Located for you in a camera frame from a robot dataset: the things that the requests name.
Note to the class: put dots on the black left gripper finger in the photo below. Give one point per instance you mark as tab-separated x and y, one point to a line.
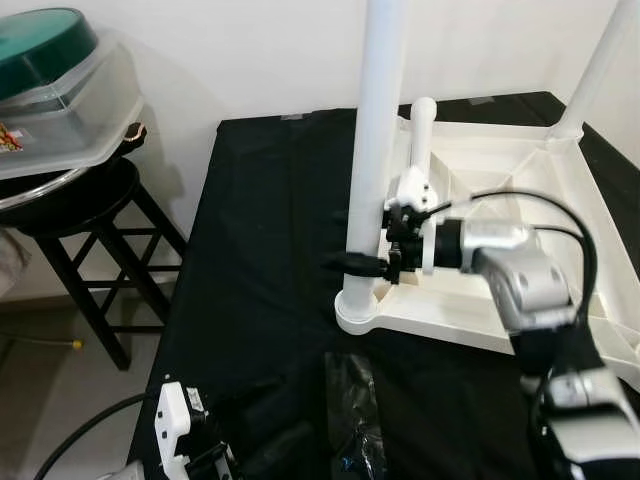
285	445
262	402

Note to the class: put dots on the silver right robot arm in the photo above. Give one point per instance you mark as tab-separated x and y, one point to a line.
520	270

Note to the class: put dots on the clear tape strip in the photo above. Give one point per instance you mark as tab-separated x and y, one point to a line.
355	420

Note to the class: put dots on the black table cloth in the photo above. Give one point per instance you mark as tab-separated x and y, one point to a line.
260	220

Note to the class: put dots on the white plastic table top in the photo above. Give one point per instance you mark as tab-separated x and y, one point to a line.
500	170

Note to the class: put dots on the yellow tipped thin rod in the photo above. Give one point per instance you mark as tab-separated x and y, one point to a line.
75	343

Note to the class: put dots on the black round stool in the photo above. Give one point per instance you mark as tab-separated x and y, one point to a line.
90	205

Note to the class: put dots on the clear plastic storage box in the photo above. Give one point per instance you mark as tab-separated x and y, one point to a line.
80	120

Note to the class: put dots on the beige tablecloth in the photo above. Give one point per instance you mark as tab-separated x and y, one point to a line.
8	260

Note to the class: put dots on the green round lid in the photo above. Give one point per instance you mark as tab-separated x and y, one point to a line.
45	50

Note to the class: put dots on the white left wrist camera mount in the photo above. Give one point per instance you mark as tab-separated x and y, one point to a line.
172	425

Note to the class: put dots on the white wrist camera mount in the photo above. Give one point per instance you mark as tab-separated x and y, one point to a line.
172	425
412	190

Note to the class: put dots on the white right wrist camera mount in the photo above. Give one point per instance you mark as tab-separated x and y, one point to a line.
412	190

